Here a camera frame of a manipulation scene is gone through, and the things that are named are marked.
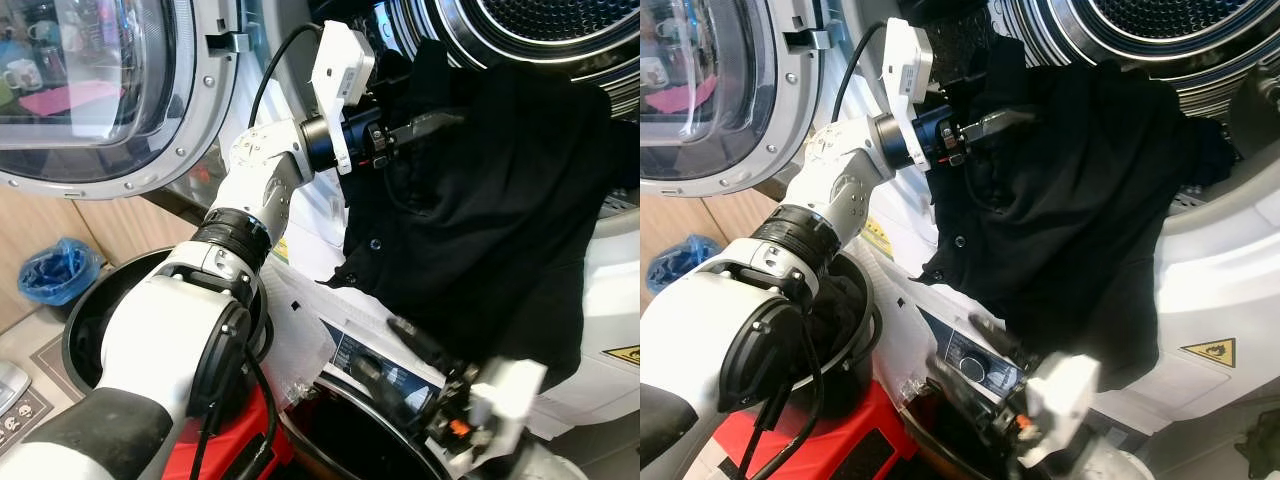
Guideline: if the black object on floor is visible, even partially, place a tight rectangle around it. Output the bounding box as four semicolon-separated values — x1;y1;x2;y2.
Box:
1237;408;1280;479

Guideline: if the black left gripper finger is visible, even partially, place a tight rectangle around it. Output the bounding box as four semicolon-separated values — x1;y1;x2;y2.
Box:
385;110;467;149
958;108;1036;143

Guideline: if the white laundry machine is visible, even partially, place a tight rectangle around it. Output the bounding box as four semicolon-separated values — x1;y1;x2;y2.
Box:
740;0;1280;451
150;0;641;441

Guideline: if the red plastic stool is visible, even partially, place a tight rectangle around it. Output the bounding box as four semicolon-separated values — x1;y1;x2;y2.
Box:
160;385;296;480
715;380;921;480

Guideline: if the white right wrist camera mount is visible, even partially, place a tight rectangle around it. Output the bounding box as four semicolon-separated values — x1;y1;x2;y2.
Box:
468;358;549;456
1020;352;1101;466

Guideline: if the black clothes pile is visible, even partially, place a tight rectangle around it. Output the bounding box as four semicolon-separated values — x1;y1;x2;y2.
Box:
805;272;867;361

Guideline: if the grey patterned floor mat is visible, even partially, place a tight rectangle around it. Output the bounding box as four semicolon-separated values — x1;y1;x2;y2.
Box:
0;360;53;456

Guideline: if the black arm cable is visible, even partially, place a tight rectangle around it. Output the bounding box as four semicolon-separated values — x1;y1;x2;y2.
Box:
190;340;281;480
735;320;826;480

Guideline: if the black bucket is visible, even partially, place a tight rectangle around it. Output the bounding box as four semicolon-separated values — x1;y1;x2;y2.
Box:
62;248;276;401
800;250;881;411

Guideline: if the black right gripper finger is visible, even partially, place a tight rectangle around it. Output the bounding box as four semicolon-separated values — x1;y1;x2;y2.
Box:
968;313;1026;393
388;318;466;386

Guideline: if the round glass machine door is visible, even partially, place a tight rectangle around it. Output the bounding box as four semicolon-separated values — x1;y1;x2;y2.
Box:
0;0;241;199
640;0;823;183

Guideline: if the blue plastic bag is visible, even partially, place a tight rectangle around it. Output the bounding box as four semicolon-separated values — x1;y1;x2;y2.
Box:
18;237;103;307
647;233;723;296

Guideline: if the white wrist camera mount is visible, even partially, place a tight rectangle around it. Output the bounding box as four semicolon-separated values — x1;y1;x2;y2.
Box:
468;358;549;456
1020;352;1101;466
882;18;936;173
310;22;376;176

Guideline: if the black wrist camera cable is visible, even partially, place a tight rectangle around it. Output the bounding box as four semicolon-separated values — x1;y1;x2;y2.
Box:
831;20;891;123
247;22;326;131

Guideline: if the black shirt garment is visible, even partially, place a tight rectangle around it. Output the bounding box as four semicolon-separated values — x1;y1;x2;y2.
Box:
918;35;1216;393
322;38;641;391

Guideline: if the dark drum paddle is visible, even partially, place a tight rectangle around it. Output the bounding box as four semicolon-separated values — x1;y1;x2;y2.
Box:
1232;75;1280;156

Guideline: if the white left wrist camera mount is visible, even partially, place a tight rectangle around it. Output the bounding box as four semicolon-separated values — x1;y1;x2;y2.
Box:
882;18;936;173
310;22;376;176

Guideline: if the perforated steel drum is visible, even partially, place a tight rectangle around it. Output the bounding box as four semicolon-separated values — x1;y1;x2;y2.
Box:
380;0;641;121
990;0;1280;121

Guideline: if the washing machine with display panel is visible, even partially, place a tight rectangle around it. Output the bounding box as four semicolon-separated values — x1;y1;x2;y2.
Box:
280;300;601;480
900;300;1141;480

